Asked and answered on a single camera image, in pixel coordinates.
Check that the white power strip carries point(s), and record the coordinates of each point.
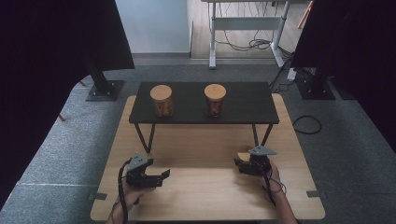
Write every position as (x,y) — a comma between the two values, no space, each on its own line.
(291,74)

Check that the person's right hand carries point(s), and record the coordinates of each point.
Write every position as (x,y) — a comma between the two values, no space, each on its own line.
(273,179)

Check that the grey tape piece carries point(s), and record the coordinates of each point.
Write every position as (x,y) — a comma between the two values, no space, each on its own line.
(98,196)
(316,194)

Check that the person's left hand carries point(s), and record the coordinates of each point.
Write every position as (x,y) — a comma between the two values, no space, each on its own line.
(135,193)

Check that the black metal stand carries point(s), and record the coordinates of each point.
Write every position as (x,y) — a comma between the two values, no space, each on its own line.
(317,88)
(104,88)

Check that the glass jar with wooden lid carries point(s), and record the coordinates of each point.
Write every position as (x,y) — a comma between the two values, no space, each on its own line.
(162,99)
(215,99)
(243,156)

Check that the white desk frame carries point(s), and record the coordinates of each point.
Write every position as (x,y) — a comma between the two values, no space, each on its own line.
(246,23)

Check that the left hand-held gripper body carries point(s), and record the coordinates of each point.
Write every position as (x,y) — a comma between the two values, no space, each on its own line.
(140,179)

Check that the brown wooden leg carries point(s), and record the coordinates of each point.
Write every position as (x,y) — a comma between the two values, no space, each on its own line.
(61,118)
(82,83)

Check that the black curtain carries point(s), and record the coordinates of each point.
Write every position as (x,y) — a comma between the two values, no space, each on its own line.
(358,46)
(46,62)

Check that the orange stick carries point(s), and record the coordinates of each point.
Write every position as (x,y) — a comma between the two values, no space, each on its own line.
(304,15)

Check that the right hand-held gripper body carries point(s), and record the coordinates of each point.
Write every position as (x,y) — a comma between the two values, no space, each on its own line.
(257,165)

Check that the black raised shelf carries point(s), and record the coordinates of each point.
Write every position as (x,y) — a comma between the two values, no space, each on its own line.
(246,102)

